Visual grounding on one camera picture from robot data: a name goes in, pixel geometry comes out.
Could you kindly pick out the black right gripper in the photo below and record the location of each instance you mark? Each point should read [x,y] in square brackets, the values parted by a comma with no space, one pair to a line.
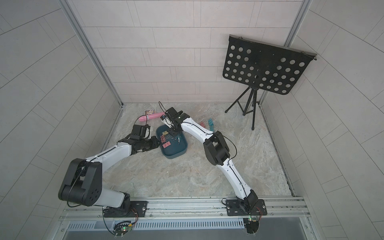
[174,132]

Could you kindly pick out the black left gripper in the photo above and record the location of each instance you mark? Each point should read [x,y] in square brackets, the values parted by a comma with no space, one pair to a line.
[155,143]

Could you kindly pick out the teal plastic storage box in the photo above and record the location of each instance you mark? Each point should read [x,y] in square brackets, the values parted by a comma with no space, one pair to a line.
[174,150]

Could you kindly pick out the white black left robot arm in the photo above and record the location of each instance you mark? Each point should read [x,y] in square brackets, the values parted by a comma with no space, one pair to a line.
[83,181]

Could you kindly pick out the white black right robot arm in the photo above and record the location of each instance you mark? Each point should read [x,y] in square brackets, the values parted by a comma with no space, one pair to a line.
[218,154]

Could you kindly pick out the pink plastic tube case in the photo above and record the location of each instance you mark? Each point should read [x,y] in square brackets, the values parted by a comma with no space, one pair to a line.
[145,118]

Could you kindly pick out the colourful printed card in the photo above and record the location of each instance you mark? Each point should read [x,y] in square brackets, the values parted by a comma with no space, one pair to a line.
[150,112]

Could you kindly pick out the black perforated music stand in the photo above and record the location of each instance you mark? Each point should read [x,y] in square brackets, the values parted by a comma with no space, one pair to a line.
[263,66]

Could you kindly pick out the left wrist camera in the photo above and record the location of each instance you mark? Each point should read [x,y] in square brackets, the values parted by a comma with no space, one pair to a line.
[141,132]

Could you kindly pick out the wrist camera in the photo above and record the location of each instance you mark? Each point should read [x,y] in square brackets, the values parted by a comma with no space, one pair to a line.
[171,116]
[141,132]

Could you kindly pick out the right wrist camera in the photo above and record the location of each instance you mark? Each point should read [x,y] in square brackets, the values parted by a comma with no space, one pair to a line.
[171,116]

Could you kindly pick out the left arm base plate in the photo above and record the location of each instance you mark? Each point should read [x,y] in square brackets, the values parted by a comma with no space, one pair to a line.
[135,209]

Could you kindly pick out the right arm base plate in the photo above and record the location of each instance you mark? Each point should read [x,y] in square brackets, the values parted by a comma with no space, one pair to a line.
[237,207]

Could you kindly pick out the aluminium rail frame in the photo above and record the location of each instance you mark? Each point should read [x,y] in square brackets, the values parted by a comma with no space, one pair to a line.
[214,208]

